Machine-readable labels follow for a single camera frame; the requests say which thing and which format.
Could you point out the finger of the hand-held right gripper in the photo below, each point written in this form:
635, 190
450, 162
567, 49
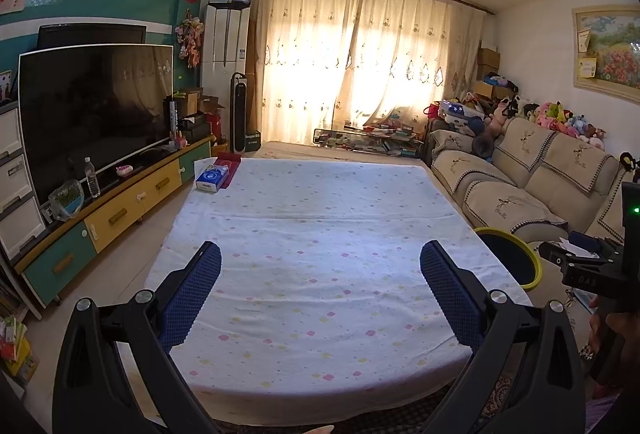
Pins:
555, 251

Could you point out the white standing air conditioner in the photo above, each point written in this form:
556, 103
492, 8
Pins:
225, 44

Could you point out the framed flower painting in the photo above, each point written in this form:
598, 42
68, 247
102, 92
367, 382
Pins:
615, 54

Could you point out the white drawer unit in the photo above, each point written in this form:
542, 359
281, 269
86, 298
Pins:
20, 184

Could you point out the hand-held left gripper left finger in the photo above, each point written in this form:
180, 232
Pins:
195, 294

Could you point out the clear plastic bag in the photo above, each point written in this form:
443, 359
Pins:
66, 204

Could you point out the small pink dish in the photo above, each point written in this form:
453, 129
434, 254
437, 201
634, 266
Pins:
124, 170

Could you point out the red carton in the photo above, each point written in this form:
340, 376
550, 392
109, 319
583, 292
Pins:
215, 126

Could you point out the hanging flower decoration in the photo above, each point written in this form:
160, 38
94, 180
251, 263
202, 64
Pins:
191, 41

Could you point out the pile of books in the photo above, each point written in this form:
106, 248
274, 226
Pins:
17, 344

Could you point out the glass coffee table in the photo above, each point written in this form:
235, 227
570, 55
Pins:
350, 136

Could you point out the open brown carton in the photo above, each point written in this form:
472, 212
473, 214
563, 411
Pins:
210, 105

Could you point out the large flat television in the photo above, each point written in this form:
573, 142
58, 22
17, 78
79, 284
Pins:
95, 114

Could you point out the teal yellow television cabinet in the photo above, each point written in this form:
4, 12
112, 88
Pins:
130, 199

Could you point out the yellow-rimmed black trash bin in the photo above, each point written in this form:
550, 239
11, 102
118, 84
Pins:
510, 259

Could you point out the flat red box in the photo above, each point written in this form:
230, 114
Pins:
232, 164

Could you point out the beige sofa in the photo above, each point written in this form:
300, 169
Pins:
560, 164

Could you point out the pile of plush toys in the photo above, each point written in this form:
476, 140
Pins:
555, 114

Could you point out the cream embroidered curtains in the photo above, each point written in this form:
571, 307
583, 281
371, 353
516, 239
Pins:
310, 39

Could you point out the brown cardboard box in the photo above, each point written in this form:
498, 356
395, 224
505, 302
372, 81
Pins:
488, 73
492, 90
489, 57

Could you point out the black upright box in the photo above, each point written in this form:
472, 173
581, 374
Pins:
171, 116

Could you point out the black yellow plush toy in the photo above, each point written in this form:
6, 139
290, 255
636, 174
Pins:
629, 162

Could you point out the spotted white tablecloth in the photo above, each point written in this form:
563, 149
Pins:
325, 264

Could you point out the clear water bottle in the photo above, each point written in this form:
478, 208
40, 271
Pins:
92, 181

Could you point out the blue white star bag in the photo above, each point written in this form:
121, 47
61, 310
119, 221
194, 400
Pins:
462, 110

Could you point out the small dark carton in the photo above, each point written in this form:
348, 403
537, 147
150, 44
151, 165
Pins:
253, 140

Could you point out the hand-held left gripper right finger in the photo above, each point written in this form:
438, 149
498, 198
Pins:
450, 294

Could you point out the black tower fan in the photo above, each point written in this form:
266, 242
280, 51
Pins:
238, 114

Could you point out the person's right hand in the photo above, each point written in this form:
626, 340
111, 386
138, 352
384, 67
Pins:
595, 329

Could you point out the blue tissue pack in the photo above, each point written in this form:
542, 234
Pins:
212, 179

